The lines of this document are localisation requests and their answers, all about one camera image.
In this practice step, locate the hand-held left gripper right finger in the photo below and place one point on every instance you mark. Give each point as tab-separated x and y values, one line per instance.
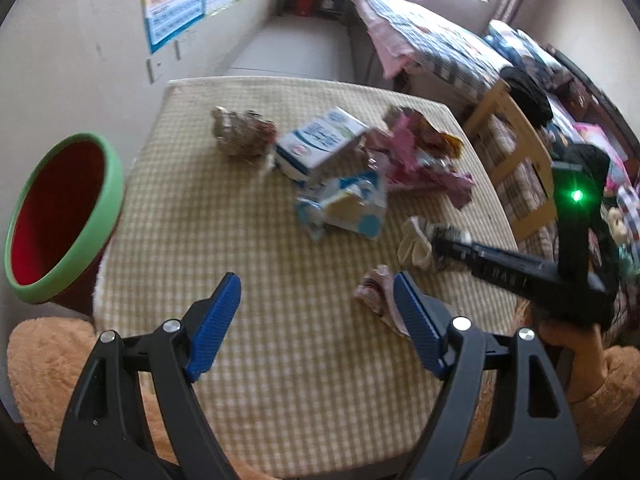
415	320

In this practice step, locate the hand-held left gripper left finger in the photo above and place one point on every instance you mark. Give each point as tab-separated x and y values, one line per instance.
217	322

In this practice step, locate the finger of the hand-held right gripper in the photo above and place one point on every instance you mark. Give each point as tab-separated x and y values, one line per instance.
492	260

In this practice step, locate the small newspaper piece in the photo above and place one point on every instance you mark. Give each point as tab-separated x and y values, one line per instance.
377	292

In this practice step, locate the white wrapper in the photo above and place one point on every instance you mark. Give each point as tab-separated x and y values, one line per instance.
417	242

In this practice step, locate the pink snack wrapper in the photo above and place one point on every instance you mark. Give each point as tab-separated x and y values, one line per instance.
420	160

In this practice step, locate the large newspaper ball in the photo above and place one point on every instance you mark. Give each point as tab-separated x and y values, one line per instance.
242	132

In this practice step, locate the red bucket with green rim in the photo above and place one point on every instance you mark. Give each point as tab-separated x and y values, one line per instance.
60	210

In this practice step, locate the person's right forearm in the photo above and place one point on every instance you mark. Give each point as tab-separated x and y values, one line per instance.
607	395

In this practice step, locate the person's right hand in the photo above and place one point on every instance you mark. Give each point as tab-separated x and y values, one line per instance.
562	335

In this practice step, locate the beige checkered tablecloth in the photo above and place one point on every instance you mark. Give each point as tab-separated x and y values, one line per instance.
280	270

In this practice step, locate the wooden chair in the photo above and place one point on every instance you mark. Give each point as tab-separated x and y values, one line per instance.
520	160

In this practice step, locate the crushed blue and white carton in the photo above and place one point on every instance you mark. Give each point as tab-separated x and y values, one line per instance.
345	205

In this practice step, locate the black clothing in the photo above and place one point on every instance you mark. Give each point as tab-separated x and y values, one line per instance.
527	92

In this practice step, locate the person's orange fluffy clothing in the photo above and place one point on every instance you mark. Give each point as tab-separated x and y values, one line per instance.
45	375

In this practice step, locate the white and blue milk carton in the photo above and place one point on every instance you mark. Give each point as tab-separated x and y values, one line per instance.
320	145

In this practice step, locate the pink blanket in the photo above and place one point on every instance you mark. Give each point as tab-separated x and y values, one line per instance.
395	52

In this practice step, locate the red container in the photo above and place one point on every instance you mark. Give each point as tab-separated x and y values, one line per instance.
305	2

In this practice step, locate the blue framed wall poster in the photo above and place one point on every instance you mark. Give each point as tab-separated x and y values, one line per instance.
172	2

